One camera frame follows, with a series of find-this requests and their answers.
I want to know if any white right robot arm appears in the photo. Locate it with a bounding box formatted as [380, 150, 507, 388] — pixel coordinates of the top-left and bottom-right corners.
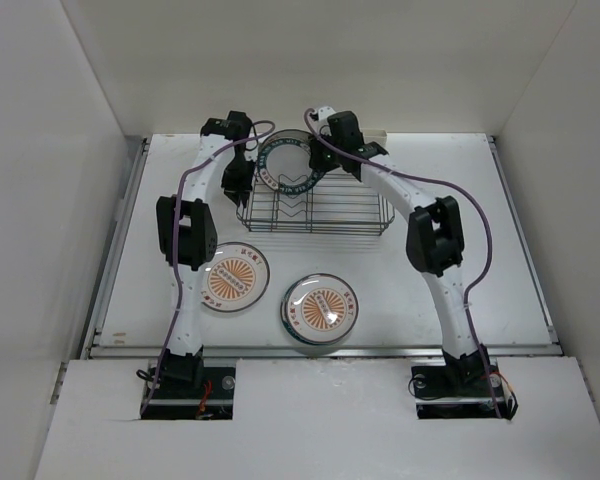
[304, 107, 480, 394]

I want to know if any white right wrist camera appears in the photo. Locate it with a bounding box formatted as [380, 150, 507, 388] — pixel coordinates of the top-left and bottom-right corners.
[309, 106, 336, 136]

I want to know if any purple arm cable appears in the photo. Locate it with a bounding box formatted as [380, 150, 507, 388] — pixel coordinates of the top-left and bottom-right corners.
[140, 118, 277, 414]
[304, 106, 495, 420]

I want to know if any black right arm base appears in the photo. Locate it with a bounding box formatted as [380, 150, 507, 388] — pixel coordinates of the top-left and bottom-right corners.
[408, 361, 519, 421]

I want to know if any green rim deep plate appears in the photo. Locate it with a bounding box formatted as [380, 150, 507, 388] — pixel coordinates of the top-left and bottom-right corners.
[280, 285, 304, 344]
[256, 129, 325, 197]

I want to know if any white cutlery holder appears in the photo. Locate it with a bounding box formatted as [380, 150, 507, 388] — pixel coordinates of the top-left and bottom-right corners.
[362, 129, 388, 148]

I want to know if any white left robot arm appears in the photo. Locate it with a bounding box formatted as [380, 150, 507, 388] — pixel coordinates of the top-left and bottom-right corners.
[156, 110, 258, 397]

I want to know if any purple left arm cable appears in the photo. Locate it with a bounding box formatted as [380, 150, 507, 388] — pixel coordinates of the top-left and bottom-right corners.
[140, 118, 277, 414]

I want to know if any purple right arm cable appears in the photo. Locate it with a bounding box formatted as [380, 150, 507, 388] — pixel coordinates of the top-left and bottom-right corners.
[304, 106, 495, 420]

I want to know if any grey wire dish rack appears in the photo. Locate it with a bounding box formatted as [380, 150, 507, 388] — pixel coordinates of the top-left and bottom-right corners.
[236, 170, 395, 236]

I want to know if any orange sunburst plate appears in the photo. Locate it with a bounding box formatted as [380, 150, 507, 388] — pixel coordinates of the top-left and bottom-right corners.
[200, 242, 271, 313]
[286, 273, 359, 346]

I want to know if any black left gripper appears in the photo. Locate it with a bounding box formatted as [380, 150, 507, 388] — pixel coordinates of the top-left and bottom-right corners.
[221, 153, 257, 208]

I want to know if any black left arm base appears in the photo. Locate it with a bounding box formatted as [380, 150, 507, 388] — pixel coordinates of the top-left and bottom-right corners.
[136, 366, 236, 421]

